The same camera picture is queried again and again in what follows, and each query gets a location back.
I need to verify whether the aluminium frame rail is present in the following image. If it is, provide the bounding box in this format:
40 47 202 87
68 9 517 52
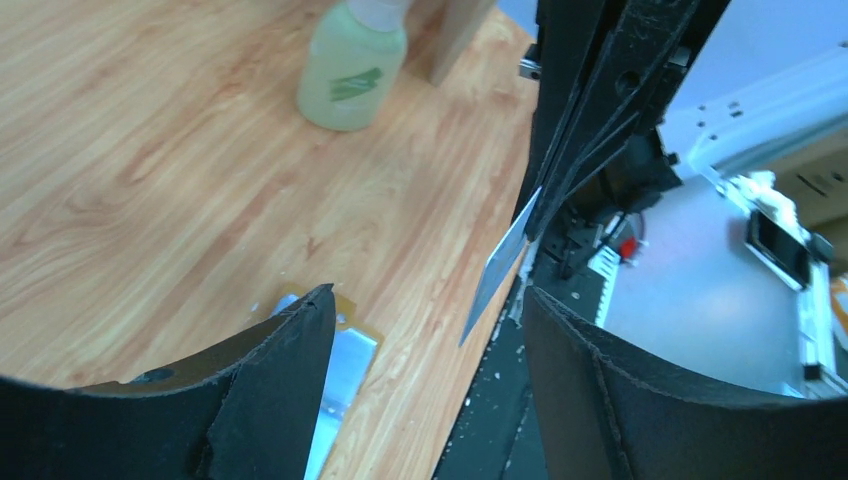
661 46 847 399

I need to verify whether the clear bottle white cap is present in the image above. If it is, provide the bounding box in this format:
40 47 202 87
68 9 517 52
297 0 411 132

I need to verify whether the yellow leather card holder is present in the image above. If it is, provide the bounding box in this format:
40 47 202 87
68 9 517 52
304 294 384 480

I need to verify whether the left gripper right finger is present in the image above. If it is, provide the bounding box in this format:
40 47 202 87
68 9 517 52
522 287 847 479

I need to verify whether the black device on bench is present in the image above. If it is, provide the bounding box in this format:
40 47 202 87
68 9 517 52
745 210 811 291

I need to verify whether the wooden shelf unit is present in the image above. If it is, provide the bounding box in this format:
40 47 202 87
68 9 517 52
428 0 496 86

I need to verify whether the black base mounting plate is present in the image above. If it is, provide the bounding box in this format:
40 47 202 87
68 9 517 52
433 232 581 479

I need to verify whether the silver grey card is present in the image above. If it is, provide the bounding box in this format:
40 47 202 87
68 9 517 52
458 187 542 347

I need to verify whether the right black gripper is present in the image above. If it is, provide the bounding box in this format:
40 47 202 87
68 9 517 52
513 1 728 279

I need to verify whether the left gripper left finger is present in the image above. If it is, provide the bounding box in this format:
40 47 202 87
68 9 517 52
1 284 336 479

